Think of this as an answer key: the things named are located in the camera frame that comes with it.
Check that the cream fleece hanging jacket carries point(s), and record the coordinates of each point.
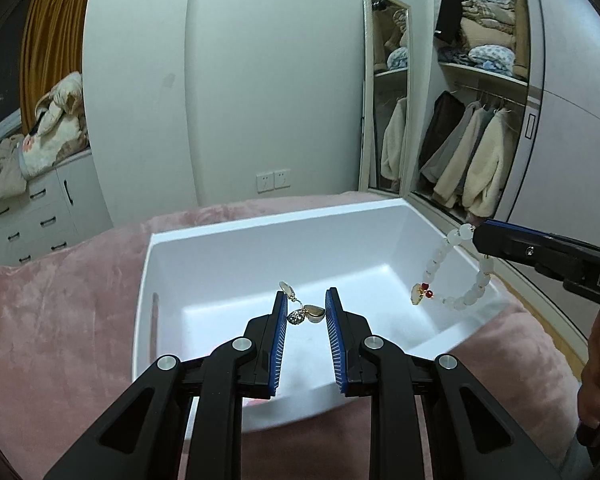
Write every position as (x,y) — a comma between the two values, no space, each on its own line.
(495,165)

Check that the window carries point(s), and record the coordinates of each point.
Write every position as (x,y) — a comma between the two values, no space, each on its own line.
(2,90)

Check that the black garment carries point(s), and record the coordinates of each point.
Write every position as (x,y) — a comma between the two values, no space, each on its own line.
(450,7)

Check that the standing mirror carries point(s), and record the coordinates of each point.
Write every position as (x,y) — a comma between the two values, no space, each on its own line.
(390,95)

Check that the pink fleece blanket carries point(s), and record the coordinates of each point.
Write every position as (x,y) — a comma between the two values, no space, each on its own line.
(60,320)

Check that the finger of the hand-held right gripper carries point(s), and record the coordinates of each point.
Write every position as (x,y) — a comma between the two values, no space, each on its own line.
(517,249)
(540,233)

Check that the white wall socket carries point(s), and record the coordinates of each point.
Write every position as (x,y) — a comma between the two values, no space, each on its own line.
(282,178)
(264,182)

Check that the pile of clothes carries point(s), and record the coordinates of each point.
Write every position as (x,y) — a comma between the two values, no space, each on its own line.
(50,130)

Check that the gold earring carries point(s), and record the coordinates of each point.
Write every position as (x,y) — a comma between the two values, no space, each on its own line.
(311,313)

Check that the white foam box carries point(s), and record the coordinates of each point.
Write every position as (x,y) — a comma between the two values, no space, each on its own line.
(360,260)

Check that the cream hanging coat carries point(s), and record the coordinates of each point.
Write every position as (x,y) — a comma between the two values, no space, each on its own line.
(467,165)

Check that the blue patterned folded cloth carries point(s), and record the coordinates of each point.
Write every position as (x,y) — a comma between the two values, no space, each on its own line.
(490,56)

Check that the orange curtain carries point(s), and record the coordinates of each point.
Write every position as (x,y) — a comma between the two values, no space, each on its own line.
(55,30)

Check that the open wardrobe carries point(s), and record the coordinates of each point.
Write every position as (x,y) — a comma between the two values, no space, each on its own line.
(480,90)

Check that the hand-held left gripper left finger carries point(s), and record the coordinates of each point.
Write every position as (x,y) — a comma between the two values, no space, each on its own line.
(278,345)

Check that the white drawer cabinet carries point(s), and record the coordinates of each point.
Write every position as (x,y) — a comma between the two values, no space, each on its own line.
(40,210)

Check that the black hanging coat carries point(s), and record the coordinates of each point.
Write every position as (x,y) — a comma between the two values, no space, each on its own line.
(441,125)

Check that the grey hanging coat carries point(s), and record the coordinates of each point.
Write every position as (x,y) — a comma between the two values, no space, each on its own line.
(460,140)

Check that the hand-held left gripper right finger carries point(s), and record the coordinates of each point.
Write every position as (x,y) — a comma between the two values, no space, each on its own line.
(336,345)

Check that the stack of folded clothes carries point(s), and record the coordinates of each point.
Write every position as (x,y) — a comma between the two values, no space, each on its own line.
(490,17)

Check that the grey wardrobe sliding door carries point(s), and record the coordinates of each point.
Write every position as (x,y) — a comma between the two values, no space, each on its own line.
(560,90)

